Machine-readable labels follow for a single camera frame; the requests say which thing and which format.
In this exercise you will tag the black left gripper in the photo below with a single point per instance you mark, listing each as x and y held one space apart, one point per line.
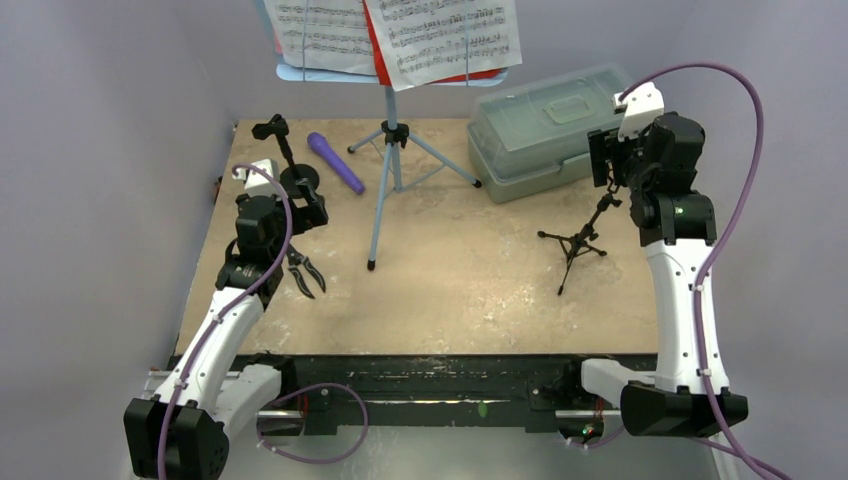
306 217

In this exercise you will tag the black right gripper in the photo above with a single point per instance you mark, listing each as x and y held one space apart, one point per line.
599 157

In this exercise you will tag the black round-base microphone stand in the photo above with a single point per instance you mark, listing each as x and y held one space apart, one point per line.
296 178

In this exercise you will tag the purple toy microphone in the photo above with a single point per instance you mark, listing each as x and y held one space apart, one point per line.
320 146

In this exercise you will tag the black tripod microphone stand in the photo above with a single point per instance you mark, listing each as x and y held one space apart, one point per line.
579 244

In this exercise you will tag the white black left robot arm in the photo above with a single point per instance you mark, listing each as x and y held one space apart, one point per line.
185 428

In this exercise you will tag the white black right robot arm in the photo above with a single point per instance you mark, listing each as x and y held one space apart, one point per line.
689 393

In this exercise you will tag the black pliers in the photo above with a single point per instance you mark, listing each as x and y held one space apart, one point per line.
298 265

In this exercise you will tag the translucent green storage box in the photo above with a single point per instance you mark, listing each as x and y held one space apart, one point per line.
534 137

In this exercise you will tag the light blue music stand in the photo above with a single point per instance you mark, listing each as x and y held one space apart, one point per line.
395 134

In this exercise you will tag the red folder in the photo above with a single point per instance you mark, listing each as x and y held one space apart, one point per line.
382 72

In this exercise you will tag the left sheet music page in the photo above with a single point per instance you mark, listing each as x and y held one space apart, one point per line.
328 35

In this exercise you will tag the sheet music page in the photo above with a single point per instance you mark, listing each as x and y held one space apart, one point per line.
424 41
328 35

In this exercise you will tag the right sheet music page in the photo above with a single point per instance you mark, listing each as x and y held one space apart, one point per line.
424 41

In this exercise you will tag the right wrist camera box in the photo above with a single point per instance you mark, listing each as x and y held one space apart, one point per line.
639 108

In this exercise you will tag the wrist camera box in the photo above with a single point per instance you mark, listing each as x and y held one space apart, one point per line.
261 180
639 108

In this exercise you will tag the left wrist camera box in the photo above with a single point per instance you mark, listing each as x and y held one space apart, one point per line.
261 180

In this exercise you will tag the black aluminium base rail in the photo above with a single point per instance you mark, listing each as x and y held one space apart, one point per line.
539 393

